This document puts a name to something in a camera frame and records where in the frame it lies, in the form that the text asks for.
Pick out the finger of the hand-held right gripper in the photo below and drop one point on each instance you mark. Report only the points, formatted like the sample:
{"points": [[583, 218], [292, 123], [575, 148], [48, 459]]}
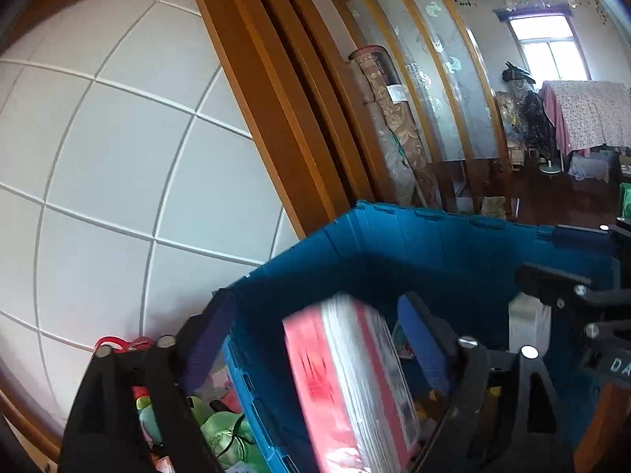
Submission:
{"points": [[591, 239], [547, 283]]}

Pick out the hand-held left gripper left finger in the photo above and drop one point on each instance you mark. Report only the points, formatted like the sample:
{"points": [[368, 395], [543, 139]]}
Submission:
{"points": [[207, 340]]}

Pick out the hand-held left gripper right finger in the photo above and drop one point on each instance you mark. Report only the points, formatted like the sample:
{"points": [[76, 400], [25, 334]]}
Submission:
{"points": [[424, 345]]}

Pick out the red and white box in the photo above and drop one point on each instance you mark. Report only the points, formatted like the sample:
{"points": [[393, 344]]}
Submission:
{"points": [[345, 384]]}

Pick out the blue plastic crate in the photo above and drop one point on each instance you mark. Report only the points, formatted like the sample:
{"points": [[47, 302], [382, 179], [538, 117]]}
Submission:
{"points": [[384, 256]]}

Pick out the grey cloth bundle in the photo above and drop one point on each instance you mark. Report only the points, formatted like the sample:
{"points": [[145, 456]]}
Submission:
{"points": [[594, 165]]}

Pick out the red zip case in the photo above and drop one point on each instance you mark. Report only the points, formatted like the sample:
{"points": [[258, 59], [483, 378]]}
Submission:
{"points": [[123, 344]]}

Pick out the patterned cushion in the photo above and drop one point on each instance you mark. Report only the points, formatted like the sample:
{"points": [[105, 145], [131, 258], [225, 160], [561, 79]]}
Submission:
{"points": [[494, 207]]}

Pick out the green frog plush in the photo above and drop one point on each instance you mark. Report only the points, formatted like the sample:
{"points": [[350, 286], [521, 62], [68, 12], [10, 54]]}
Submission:
{"points": [[227, 433]]}

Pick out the floral cloth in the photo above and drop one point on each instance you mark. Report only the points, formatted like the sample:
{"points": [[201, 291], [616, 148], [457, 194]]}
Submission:
{"points": [[586, 108]]}

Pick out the dark hanging clothes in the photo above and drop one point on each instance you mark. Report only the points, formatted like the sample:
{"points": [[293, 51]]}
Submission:
{"points": [[535, 113]]}

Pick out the window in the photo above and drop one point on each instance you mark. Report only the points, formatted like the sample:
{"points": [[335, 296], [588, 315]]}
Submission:
{"points": [[547, 49]]}

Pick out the rolled patterned carpet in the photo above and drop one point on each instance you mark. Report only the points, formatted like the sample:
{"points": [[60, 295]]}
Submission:
{"points": [[399, 123]]}

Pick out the patterned glass sliding door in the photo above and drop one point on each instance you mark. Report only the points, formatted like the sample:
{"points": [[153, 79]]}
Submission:
{"points": [[443, 59]]}

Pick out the wooden door frame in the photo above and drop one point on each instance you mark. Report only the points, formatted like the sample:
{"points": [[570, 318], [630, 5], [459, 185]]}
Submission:
{"points": [[276, 108]]}

